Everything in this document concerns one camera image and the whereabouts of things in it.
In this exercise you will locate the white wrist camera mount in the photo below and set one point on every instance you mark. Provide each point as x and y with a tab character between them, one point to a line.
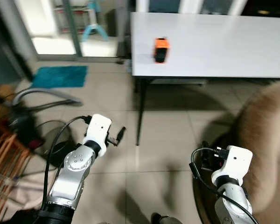
98	128
235	163

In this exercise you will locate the light blue forked stand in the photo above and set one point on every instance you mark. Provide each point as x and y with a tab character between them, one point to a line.
93	27

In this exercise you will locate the brown plush sofa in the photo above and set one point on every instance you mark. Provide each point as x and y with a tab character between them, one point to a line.
266	121

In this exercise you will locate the pale pink cloth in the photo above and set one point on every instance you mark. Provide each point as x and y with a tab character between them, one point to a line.
30	186

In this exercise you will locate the glass sliding door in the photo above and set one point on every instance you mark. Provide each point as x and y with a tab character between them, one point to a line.
74	28

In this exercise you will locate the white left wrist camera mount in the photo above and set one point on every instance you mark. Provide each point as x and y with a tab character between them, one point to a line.
98	128

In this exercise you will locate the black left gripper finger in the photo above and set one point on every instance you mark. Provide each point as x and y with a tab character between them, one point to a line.
121	133

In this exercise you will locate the grey tubular chair base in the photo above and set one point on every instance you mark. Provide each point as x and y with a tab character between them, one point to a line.
37	91

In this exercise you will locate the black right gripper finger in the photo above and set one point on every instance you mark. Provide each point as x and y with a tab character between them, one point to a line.
205	145

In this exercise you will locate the orange wooden rack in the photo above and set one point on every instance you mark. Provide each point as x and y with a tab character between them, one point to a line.
4	158

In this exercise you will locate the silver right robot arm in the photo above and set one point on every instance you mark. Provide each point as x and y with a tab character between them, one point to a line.
232	200

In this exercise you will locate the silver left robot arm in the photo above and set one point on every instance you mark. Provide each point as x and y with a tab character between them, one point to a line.
73	164

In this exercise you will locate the teal shaggy rug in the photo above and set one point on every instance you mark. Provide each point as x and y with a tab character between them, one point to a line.
60	77

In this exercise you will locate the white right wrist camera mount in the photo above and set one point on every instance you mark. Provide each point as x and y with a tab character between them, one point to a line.
235	163

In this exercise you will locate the dark robot foot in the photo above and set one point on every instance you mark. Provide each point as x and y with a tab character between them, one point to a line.
164	219

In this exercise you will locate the orange and black device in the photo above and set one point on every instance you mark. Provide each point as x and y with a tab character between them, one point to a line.
161	45

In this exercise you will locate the white table with black legs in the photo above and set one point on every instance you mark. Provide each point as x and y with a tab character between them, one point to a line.
214	46

